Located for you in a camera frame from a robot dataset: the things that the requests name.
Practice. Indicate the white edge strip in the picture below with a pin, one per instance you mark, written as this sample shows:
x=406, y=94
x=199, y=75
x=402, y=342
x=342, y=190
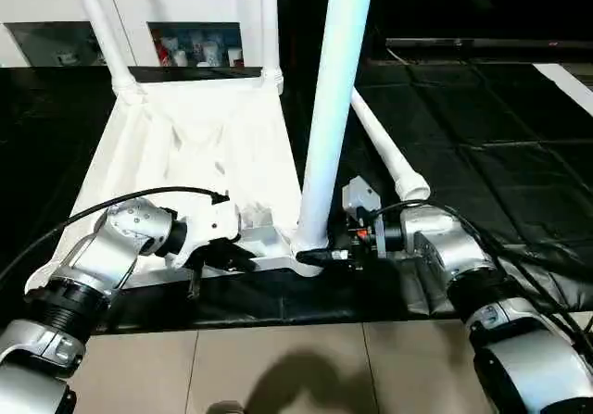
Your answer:
x=567, y=86

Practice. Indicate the grey left robot foot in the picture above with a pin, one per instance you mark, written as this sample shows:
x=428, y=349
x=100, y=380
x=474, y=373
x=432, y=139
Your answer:
x=225, y=407

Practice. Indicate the black work mat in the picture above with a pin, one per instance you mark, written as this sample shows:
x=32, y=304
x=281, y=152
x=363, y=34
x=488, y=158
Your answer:
x=500, y=155

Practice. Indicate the red bottle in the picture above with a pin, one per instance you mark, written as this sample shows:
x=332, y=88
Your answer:
x=163, y=51

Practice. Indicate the white plastic table leg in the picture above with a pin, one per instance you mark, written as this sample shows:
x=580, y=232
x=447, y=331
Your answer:
x=270, y=25
x=102, y=25
x=389, y=150
x=334, y=81

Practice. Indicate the white glass-door cabinet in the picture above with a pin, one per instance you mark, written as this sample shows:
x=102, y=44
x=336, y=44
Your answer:
x=56, y=6

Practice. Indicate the white plastic table top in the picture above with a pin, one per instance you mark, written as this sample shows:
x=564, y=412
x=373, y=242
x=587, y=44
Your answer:
x=204, y=145

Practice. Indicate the black metal rail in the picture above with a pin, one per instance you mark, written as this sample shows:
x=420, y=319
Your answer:
x=491, y=45

